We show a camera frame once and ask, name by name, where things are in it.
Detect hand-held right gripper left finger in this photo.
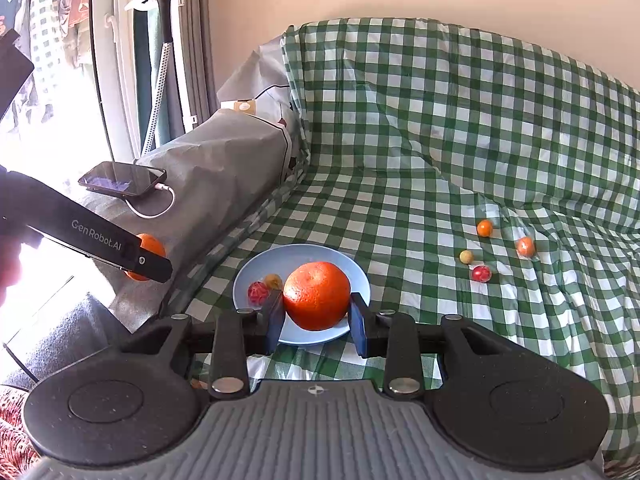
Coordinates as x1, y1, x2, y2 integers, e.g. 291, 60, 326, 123
120, 290, 286, 401

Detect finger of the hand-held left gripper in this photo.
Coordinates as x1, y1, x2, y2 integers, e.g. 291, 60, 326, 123
124, 236, 173, 283

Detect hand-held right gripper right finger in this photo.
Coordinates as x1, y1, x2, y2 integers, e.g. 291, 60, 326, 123
350, 292, 506, 401

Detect light blue plate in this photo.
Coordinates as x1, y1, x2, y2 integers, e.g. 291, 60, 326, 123
232, 244, 372, 346

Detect black smartphone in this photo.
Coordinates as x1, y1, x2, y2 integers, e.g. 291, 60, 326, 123
77, 161, 167, 197

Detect grey textured cushion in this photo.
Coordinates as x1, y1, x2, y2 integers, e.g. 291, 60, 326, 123
0, 292, 136, 386

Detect grey sofa armrest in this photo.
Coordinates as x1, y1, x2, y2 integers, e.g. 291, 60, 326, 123
80, 35, 311, 336

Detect green checked cloth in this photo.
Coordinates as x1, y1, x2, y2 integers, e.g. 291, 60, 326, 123
170, 17, 640, 466

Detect hanging clothes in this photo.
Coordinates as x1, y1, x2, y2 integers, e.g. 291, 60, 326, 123
0, 0, 96, 133

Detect red patterned cloth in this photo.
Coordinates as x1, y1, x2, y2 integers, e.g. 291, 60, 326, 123
0, 385, 41, 476

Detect garment steamer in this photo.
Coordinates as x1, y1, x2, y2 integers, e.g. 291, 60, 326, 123
125, 0, 236, 156

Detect white charging cable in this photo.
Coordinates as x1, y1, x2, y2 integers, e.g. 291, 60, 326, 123
124, 184, 176, 219

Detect thin black cable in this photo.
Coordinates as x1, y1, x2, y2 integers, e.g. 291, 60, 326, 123
2, 342, 38, 386

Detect white window frame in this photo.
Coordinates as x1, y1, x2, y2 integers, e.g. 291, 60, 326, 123
90, 0, 143, 161

